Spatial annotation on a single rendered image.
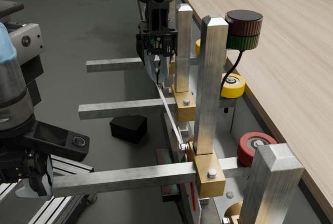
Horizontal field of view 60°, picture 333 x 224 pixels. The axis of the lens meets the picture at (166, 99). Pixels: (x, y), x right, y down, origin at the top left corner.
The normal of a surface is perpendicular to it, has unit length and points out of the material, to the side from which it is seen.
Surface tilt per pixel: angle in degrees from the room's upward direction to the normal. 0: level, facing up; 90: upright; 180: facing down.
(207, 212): 0
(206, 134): 90
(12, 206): 0
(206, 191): 90
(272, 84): 0
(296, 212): 90
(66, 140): 31
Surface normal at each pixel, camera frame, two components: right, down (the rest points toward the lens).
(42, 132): 0.51, -0.72
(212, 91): 0.14, 0.57
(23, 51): 0.94, 0.20
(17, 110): 0.76, 0.37
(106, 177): 0.00, -0.82
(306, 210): -0.99, 0.08
